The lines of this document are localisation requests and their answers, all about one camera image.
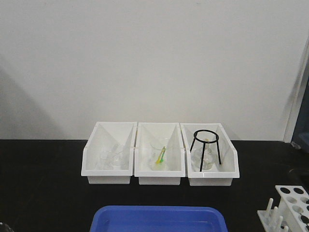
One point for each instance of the right white storage bin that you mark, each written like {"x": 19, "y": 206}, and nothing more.
{"x": 219, "y": 175}

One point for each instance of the blue plastic tray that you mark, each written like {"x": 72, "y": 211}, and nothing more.
{"x": 124, "y": 218}

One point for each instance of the small glassware in left bin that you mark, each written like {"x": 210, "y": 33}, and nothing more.
{"x": 111, "y": 159}

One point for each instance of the grey pegboard drying rack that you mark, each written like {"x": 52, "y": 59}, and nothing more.
{"x": 300, "y": 138}

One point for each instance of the glass beaker in middle bin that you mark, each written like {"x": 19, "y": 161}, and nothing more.
{"x": 159, "y": 151}

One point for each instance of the left white storage bin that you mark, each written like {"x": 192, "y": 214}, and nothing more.
{"x": 103, "y": 137}

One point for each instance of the glass flask in bin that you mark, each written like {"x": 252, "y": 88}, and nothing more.
{"x": 208, "y": 159}

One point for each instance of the white test tube rack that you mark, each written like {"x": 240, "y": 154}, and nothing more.
{"x": 292, "y": 213}

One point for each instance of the middle white storage bin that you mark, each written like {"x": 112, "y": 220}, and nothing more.
{"x": 147, "y": 132}

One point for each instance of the white storage bin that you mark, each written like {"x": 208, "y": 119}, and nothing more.
{"x": 219, "y": 175}
{"x": 103, "y": 137}
{"x": 147, "y": 132}

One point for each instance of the yellow plastic spatula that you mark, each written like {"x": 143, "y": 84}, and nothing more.
{"x": 158, "y": 159}

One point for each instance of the green plastic spatula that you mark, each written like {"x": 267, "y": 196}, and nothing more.
{"x": 162, "y": 154}

